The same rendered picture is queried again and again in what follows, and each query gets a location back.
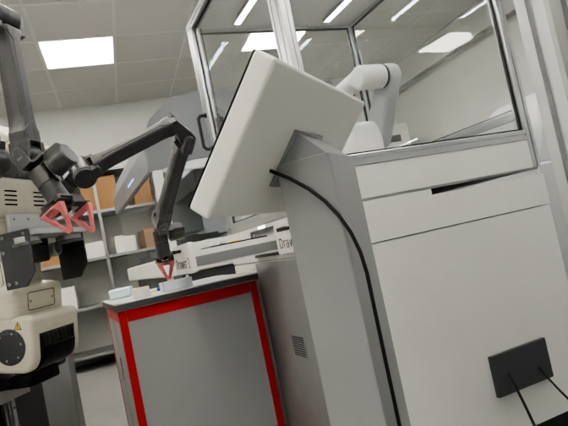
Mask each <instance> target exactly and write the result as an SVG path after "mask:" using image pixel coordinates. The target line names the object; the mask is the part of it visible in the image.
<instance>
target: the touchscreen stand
mask: <svg viewBox="0 0 568 426"><path fill-rule="evenodd" d="M277 171H278V172H280V173H283V174H285V175H287V176H289V177H292V178H295V179H296V180H298V181H299V182H301V183H303V184H305V185H307V186H309V187H310V188H311V189H313V190H314V191H315V192H317V193H318V194H320V195H321V196H322V197H323V198H325V199H326V200H327V201H328V202H329V203H330V204H331V205H332V206H333V207H334V208H335V209H336V210H337V211H338V212H339V213H340V214H341V216H342V217H343V219H344V220H345V221H346V223H347V225H348V226H349V227H350V228H351V229H352V231H353V233H354V235H355V238H356V239H357V241H358V244H359V246H360V248H361V250H362V251H363V256H364V258H365V262H366V265H367V267H368V270H369V276H370V280H371V285H372V288H373V293H374V300H375V304H376V308H377V313H378V316H379V321H380V329H381V332H382V336H383V341H384V344H385V352H386V356H387V360H388V364H389V368H390V376H391V379H392V384H393V388H394V392H395V396H396V403H397V407H398V412H399V415H400V420H401V426H411V424H410V419H409V416H408V411H407V404H406V400H405V396H404V392H403V388H402V384H401V376H400V373H399V368H398V365H397V361H396V354H395V349H394V345H393V341H392V337H391V330H390V326H389V322H388V318H387V313H386V310H385V302H384V299H383V294H382V291H381V286H380V279H379V275H378V271H377V267H376V263H375V259H374V251H373V248H372V243H371V239H370V236H369V228H368V224H367V220H366V216H365V212H364V208H363V201H362V196H361V193H360V188H359V185H358V177H357V173H356V169H355V165H354V161H353V158H352V156H345V155H340V154H336V153H330V152H324V153H321V154H318V155H315V156H309V157H306V158H303V159H300V160H296V161H291V162H288V163H285V164H281V165H279V166H278V167H277ZM278 177H279V176H278ZM279 180H280V185H281V192H282V197H283V200H284V205H285V209H286V213H287V220H288V225H289V229H290V233H291V238H292V245H293V249H294V253H295V258H296V261H297V266H298V274H299V278H300V281H301V286H302V290H303V298H304V302H305V306H306V310H307V315H308V319H309V326H310V330H311V335H312V339H313V344H314V350H315V355H316V359H317V364H318V367H319V375H320V379H321V384H322V387H323V392H324V396H325V404H326V407H327V412H328V416H329V420H330V426H397V422H396V415H395V411H394V407H393V403H392V399H391V392H390V387H389V384H388V379H387V375H386V372H385V364H384V360H383V356H382V351H381V348H380V340H379V337H378V332H377V328H376V324H375V320H374V312H373V309H372V304H371V300H370V296H369V289H368V284H367V281H366V276H365V272H364V269H363V265H362V262H361V259H360V257H359V253H358V251H357V249H356V247H355V244H354V242H353V240H352V238H351V236H350V234H349V233H348V231H347V229H346V228H345V227H344V226H343V225H342V223H341V221H340V220H339V218H338V217H337V216H336V215H335V214H334V213H333V212H332V211H331V210H330V209H329V208H328V206H327V205H326V204H325V203H324V202H322V201H321V200H320V199H318V198H317V197H315V196H314V195H313V194H311V193H310V192H309V191H308V190H306V189H305V188H302V187H300V186H298V185H297V184H295V183H293V182H291V181H290V180H287V179H285V178H283V177H279Z"/></svg>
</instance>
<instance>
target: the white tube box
mask: <svg viewBox="0 0 568 426"><path fill-rule="evenodd" d="M159 286H160V290H161V292H169V291H172V290H177V289H180V288H184V287H191V286H193V281H192V276H189V277H187V278H186V277H184V278H180V279H177V280H174V281H165V282H161V283H159Z"/></svg>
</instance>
